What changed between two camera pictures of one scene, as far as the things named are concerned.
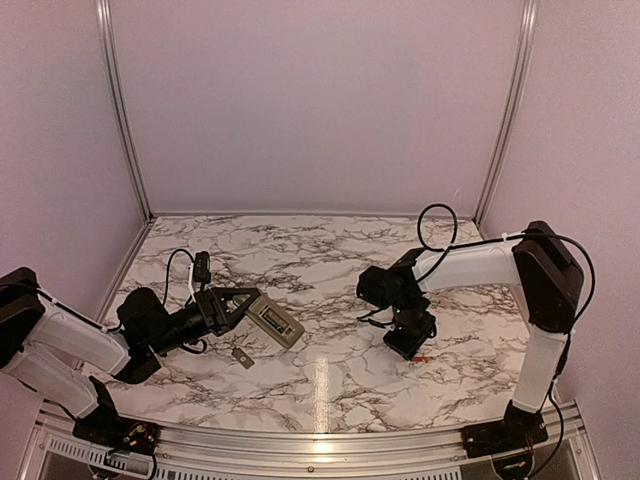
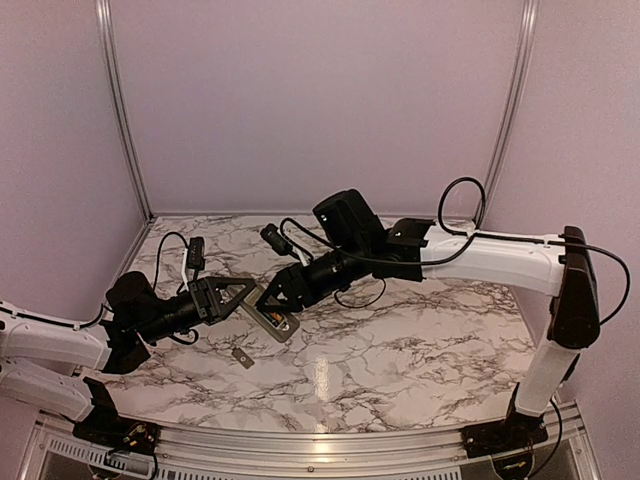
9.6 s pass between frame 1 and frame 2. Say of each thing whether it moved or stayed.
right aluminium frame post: stayed
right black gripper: moved
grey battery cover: stayed
